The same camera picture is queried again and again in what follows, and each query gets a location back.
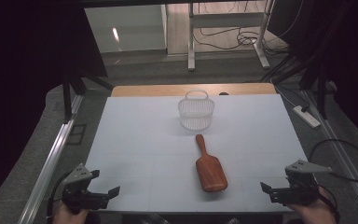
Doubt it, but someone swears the white cabinet panel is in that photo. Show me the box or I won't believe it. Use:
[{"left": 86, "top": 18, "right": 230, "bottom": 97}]
[{"left": 84, "top": 4, "right": 169, "bottom": 54}]

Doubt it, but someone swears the black curtain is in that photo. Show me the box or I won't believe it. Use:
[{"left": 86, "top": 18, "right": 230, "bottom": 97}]
[
  {"left": 267, "top": 0, "right": 358, "bottom": 147},
  {"left": 0, "top": 0, "right": 109, "bottom": 200}
]

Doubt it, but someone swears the brown wooden hairbrush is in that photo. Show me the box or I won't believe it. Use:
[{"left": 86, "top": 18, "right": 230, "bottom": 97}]
[{"left": 195, "top": 133, "right": 228, "bottom": 193}]

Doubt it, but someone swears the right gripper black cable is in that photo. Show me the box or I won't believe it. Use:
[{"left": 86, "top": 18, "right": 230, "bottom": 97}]
[{"left": 318, "top": 185, "right": 340, "bottom": 223}]

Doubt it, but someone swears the aluminium floor rail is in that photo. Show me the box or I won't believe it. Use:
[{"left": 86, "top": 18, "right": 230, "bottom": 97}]
[
  {"left": 18, "top": 94, "right": 84, "bottom": 224},
  {"left": 301, "top": 90, "right": 358, "bottom": 222}
]

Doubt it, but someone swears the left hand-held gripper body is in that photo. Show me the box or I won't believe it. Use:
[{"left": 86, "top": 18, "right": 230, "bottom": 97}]
[{"left": 62, "top": 162, "right": 110, "bottom": 216}]

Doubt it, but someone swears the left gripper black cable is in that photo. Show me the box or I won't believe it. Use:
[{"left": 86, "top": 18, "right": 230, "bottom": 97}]
[{"left": 46, "top": 172, "right": 73, "bottom": 224}]

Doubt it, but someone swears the tangle of black cables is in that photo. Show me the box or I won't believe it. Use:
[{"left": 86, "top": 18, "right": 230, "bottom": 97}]
[{"left": 192, "top": 26, "right": 290, "bottom": 56}]

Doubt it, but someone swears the grey floor outlet plate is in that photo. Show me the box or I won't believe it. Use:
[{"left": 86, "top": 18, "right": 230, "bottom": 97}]
[{"left": 66, "top": 123, "right": 89, "bottom": 146}]

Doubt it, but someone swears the white power strip cord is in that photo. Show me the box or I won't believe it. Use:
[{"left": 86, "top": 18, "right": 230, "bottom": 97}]
[{"left": 272, "top": 81, "right": 296, "bottom": 108}]

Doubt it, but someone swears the person's left hand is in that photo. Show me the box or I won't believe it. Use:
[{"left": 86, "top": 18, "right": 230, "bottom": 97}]
[{"left": 53, "top": 200, "right": 90, "bottom": 224}]

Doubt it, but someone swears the white plastic basket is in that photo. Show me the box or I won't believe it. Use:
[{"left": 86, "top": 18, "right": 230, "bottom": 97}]
[{"left": 177, "top": 89, "right": 215, "bottom": 132}]

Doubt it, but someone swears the white metal desk frame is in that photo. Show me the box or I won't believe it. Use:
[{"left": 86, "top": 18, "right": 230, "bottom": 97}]
[{"left": 187, "top": 0, "right": 276, "bottom": 72}]

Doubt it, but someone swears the white foam board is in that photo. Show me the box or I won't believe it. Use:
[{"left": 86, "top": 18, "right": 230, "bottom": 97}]
[{"left": 83, "top": 93, "right": 309, "bottom": 214}]

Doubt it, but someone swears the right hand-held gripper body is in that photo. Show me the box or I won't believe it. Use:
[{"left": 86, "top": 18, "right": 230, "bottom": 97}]
[{"left": 268, "top": 160, "right": 334, "bottom": 207}]

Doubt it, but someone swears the black metal stand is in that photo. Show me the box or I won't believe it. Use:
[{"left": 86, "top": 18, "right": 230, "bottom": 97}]
[
  {"left": 260, "top": 46, "right": 337, "bottom": 120},
  {"left": 62, "top": 70, "right": 115, "bottom": 124}
]

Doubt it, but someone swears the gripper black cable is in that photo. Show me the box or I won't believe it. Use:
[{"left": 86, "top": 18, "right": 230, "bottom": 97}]
[
  {"left": 318, "top": 185, "right": 340, "bottom": 223},
  {"left": 46, "top": 172, "right": 73, "bottom": 224}
]

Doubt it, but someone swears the white power strip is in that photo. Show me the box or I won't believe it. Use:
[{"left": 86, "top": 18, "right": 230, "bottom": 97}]
[{"left": 293, "top": 105, "right": 322, "bottom": 129}]

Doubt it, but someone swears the person's right hand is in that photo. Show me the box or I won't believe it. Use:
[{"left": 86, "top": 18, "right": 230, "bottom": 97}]
[{"left": 287, "top": 187, "right": 337, "bottom": 224}]

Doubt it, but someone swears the wooden table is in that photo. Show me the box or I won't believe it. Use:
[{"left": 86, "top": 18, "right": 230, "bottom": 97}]
[{"left": 111, "top": 82, "right": 277, "bottom": 98}]

